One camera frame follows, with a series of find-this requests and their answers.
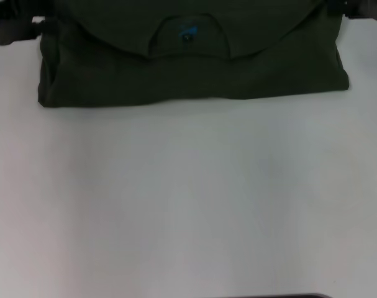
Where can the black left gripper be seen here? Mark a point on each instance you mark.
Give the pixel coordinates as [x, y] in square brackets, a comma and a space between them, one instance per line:
[8, 26]

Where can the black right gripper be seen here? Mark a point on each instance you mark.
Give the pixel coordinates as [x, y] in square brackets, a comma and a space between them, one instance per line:
[371, 9]

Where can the dark green FREE t-shirt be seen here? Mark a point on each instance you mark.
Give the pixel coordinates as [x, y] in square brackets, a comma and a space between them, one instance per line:
[191, 71]

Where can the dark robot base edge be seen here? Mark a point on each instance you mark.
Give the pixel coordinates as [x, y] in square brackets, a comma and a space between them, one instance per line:
[300, 295]

